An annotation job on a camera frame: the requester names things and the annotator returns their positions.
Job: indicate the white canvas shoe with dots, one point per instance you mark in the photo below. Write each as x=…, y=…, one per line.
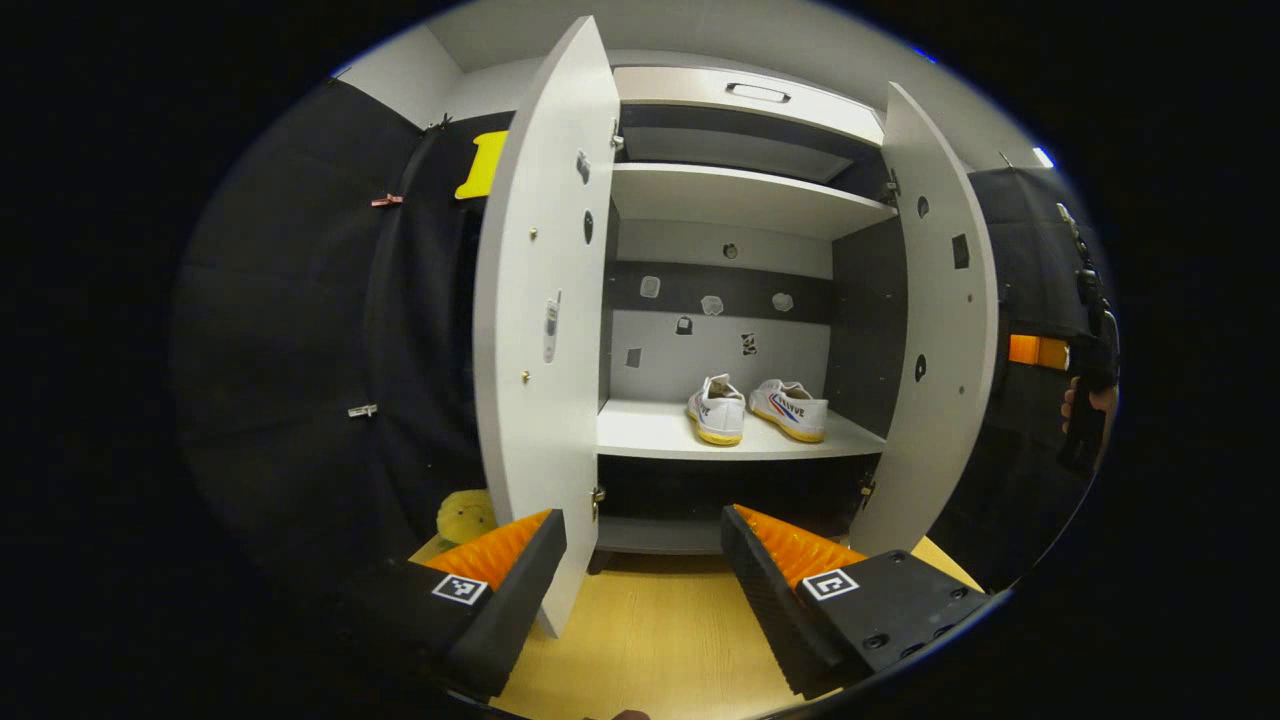
x=718, y=412
x=790, y=410

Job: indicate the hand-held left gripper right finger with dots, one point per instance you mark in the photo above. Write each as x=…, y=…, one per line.
x=770, y=610

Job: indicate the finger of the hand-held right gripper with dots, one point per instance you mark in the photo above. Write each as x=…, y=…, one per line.
x=1035, y=352

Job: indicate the ceiling light panel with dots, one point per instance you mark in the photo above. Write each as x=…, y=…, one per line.
x=1044, y=157

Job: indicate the black backdrop cloth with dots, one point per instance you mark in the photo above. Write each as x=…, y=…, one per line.
x=280, y=350

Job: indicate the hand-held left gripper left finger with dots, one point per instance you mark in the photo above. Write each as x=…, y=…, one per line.
x=520, y=610

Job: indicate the yellow plush toy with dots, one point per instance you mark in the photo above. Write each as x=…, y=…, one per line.
x=465, y=518

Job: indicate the white cabinet door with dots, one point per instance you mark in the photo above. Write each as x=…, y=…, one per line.
x=940, y=400
x=540, y=400

